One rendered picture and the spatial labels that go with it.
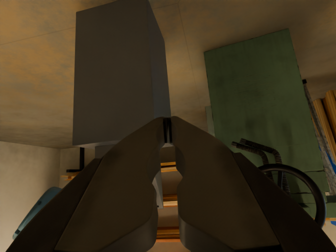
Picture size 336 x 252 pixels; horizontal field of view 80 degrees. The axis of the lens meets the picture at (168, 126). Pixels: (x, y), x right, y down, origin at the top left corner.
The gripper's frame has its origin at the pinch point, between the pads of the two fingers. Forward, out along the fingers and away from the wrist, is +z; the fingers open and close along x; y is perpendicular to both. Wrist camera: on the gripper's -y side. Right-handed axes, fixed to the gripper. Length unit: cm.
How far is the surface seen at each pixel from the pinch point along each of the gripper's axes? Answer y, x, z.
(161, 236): 283, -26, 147
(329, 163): 107, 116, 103
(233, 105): 43, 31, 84
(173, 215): 303, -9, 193
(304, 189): 68, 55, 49
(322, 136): 94, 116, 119
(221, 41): 16, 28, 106
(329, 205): 70, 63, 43
